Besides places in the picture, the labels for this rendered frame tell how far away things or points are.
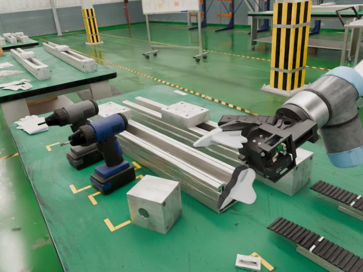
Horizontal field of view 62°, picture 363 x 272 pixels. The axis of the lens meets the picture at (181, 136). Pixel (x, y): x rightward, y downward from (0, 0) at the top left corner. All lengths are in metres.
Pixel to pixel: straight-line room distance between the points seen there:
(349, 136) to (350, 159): 0.05
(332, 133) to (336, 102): 0.07
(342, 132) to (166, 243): 0.45
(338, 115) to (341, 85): 0.05
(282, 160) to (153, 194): 0.34
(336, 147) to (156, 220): 0.43
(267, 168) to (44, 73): 2.27
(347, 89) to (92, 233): 0.65
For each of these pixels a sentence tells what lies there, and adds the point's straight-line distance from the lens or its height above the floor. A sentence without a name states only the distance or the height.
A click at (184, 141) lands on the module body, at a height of 0.80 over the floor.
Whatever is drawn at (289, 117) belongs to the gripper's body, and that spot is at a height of 1.09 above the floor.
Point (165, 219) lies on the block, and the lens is 0.74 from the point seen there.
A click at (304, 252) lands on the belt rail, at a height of 0.79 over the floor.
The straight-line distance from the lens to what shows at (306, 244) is 0.71.
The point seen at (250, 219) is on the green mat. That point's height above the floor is 0.78.
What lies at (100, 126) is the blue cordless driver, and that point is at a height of 0.99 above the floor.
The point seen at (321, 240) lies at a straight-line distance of 0.72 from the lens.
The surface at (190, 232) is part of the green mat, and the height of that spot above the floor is 0.78.
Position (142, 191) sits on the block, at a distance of 0.75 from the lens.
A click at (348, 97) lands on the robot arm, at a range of 0.62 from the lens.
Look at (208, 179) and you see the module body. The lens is 0.78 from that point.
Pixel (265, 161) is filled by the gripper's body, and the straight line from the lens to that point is 0.50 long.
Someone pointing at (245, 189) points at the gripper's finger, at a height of 0.98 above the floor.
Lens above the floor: 1.30
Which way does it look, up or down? 25 degrees down
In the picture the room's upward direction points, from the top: 5 degrees counter-clockwise
